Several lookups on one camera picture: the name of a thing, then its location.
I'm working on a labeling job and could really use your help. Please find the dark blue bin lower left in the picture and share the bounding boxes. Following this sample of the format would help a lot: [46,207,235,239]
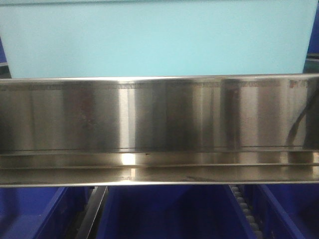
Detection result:
[0,187,89,239]

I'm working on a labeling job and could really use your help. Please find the steel shelf front beam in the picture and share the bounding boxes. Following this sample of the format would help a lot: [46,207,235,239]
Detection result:
[0,74,319,187]

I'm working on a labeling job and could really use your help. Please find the dark blue bin lower middle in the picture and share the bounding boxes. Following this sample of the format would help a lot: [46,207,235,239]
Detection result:
[96,185,257,239]

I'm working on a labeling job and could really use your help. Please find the lower white roller track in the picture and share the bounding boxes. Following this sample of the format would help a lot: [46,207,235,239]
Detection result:
[230,185,263,239]

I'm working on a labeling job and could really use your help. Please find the dark blue bin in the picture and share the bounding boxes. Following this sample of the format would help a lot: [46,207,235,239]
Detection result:
[96,185,257,239]
[0,187,89,239]
[239,184,319,239]

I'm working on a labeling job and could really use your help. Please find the light blue bin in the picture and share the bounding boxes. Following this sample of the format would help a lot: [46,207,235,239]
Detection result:
[0,0,318,78]

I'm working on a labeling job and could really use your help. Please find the dark blue bin lower right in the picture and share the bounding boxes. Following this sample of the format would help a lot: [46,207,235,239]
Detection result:
[239,184,319,239]

